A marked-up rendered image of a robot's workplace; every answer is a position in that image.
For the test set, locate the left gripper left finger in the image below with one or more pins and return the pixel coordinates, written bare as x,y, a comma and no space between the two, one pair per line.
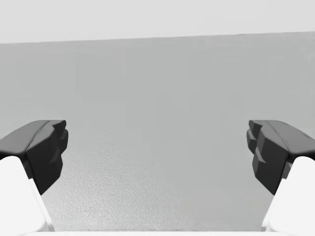
37,157

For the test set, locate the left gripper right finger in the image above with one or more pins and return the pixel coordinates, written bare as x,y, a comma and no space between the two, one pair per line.
273,157

